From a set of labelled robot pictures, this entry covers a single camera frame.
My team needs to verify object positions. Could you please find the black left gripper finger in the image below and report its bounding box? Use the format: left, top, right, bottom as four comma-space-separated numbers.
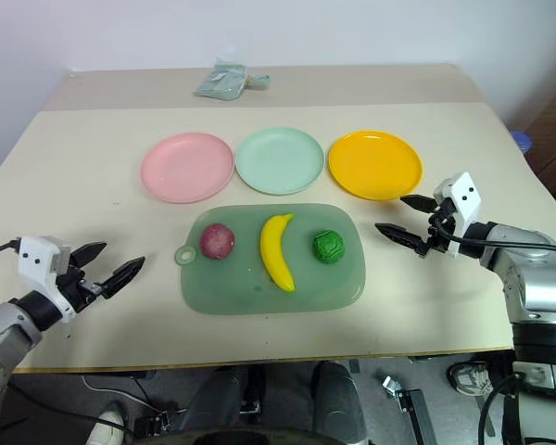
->
100, 255, 147, 300
69, 241, 108, 270

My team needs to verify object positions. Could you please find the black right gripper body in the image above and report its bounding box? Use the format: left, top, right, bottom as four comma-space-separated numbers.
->
414, 202, 461, 259

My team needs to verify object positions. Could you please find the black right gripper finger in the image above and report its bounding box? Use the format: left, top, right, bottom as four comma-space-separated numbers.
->
373, 222, 423, 249
399, 194, 440, 214

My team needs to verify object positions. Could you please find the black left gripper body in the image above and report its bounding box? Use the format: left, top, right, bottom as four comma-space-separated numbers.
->
54, 264, 107, 314

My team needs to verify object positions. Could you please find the yellow plate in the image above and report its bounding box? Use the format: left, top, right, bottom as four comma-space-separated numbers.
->
327, 130, 423, 202

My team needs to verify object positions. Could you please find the green round vegetable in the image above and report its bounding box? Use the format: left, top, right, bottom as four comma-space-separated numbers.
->
312, 230, 346, 266

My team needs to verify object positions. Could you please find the round purple-red fruit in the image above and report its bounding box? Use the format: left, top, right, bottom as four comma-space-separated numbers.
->
198, 222, 236, 261

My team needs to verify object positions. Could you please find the pink plate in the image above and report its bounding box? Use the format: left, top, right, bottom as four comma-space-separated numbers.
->
140, 132, 235, 205

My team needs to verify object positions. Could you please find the light green plate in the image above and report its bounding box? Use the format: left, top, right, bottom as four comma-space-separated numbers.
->
234, 127, 325, 196

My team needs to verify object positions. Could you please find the translucent green cutting board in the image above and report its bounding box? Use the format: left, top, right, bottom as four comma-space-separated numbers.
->
174, 202, 368, 316

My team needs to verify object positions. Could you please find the yellow banana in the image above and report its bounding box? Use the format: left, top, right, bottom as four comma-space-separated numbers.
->
259, 212, 297, 293

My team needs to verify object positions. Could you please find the plain white shoe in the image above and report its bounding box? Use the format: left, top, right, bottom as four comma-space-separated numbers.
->
85, 408, 127, 445

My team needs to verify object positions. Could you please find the white grey sneaker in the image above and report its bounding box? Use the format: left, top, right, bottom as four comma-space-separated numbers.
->
447, 361, 495, 397

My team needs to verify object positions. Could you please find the brown wooden cabinet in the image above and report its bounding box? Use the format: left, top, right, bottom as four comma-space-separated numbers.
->
509, 76, 556, 205

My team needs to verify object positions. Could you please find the dark rounded robot leg shape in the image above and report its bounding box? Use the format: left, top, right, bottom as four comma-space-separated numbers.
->
311, 360, 369, 444

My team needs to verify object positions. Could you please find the small crumpled plastic wrapper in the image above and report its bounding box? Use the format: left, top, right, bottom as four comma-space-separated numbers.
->
245, 73, 273, 91

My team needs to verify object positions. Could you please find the pale green plastic packet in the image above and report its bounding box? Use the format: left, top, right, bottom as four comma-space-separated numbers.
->
193, 58, 248, 101

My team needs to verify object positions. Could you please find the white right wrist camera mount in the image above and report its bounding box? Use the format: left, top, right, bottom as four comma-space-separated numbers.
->
433, 172, 485, 259

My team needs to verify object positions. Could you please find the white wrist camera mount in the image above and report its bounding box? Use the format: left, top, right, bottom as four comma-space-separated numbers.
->
433, 172, 485, 259
17, 235, 79, 324

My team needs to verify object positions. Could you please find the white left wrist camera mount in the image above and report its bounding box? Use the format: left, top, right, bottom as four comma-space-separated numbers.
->
17, 235, 79, 324

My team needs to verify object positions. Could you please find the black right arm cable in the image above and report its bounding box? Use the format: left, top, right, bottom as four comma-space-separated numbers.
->
427, 213, 556, 257

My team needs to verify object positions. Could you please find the white floor cable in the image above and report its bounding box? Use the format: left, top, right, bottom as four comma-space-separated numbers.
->
81, 373, 155, 414

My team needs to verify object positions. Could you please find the black floor cable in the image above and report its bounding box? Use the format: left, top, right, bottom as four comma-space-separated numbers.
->
7, 383, 136, 438

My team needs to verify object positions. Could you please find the black metal stand frame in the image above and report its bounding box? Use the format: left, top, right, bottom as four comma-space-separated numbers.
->
381, 374, 440, 445

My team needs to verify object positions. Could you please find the thick black body cable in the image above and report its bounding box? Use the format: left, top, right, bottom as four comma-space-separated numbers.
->
475, 370, 521, 445

